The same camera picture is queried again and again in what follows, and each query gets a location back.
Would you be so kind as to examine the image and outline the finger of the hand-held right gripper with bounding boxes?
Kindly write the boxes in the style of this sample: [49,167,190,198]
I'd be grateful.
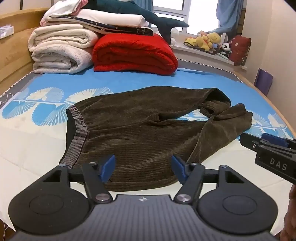
[240,133,263,153]
[261,133,296,150]

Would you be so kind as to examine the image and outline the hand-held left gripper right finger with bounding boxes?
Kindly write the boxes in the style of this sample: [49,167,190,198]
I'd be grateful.
[171,155,247,204]

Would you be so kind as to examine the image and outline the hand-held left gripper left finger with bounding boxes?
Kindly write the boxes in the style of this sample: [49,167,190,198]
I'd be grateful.
[41,155,115,204]

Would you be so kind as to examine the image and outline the brown corduroy pants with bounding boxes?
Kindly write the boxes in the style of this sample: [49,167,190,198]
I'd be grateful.
[59,86,253,193]

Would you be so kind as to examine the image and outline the person's right forearm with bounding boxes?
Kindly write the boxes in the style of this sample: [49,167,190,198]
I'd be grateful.
[279,183,296,241]

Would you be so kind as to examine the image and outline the purple paper bag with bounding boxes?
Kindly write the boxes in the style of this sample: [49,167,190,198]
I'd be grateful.
[254,68,274,97]

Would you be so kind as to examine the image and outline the blue and cream patterned bedsheet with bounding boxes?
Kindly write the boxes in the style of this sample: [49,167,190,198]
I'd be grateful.
[0,67,296,237]

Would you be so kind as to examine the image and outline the grey mattress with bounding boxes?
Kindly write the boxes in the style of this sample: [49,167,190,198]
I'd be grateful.
[0,58,243,102]

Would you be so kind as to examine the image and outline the red cushion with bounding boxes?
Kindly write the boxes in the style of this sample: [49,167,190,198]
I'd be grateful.
[228,35,252,67]

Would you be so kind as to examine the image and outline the panda plush toy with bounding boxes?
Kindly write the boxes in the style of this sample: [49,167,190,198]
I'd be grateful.
[220,42,232,57]

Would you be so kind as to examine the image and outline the white window sill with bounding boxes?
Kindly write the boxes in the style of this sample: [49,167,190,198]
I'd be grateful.
[171,43,248,70]

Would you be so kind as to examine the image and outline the speckled white folded blanket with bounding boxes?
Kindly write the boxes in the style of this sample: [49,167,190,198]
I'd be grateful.
[31,44,93,75]

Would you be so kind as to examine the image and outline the red folded blanket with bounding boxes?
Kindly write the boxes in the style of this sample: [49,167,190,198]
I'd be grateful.
[92,33,179,75]

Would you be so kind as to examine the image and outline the blue curtain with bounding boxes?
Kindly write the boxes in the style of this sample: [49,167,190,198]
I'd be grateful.
[209,0,246,36]
[139,0,154,12]

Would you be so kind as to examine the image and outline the white plush toy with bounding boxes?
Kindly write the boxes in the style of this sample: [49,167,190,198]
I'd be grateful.
[170,28,180,45]

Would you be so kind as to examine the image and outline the window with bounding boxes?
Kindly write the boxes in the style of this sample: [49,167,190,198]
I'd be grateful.
[139,0,220,36]

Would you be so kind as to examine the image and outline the navy starred folded cloth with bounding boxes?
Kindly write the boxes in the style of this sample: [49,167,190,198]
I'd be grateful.
[46,16,154,37]

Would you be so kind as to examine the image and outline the cream folded blanket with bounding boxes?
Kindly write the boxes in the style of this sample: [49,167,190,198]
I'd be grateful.
[28,24,100,49]

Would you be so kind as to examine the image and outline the white folded pillow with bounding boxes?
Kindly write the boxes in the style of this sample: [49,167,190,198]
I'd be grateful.
[44,9,149,29]

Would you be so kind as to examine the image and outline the dark teal shark plush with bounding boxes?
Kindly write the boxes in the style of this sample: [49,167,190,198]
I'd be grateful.
[83,0,190,45]

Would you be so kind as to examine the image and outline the white folded cloth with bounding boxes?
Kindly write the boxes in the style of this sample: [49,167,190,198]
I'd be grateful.
[44,0,82,19]

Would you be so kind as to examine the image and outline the pink cloth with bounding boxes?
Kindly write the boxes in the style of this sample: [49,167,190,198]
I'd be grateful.
[73,0,90,10]

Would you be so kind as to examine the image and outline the white patterned pack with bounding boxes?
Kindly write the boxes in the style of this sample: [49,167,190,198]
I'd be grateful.
[0,25,15,39]

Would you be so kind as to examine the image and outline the wooden bed frame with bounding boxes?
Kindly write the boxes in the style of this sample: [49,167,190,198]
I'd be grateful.
[0,8,296,142]

